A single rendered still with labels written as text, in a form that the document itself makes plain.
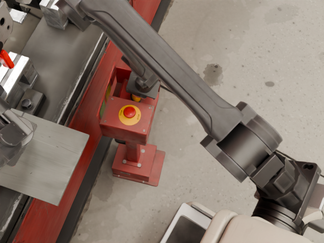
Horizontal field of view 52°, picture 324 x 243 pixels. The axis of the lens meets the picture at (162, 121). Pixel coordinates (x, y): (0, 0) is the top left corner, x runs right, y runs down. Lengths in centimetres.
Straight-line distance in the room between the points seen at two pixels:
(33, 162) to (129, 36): 44
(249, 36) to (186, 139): 84
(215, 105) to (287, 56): 181
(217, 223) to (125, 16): 33
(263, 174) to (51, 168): 48
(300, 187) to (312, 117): 158
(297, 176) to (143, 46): 34
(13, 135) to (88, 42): 57
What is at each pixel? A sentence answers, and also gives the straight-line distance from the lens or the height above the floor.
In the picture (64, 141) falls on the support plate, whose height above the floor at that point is 100.
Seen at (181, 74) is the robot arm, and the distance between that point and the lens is 52.
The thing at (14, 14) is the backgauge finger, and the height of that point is 100.
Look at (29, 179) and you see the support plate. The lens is 83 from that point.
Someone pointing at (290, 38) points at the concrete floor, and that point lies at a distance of 241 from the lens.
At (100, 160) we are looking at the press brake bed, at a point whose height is 5.
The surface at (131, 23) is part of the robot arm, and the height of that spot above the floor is 137.
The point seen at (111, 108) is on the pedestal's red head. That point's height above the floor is 78.
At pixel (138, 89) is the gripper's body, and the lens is 106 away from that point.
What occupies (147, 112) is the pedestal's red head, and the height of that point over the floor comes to 78.
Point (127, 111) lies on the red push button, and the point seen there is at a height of 81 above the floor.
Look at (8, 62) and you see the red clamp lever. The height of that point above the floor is 112.
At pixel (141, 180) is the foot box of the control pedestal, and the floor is 1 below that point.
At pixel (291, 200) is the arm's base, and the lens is 62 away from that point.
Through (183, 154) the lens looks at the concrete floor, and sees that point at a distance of 186.
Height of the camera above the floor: 177
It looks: 68 degrees down
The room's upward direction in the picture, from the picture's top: 9 degrees clockwise
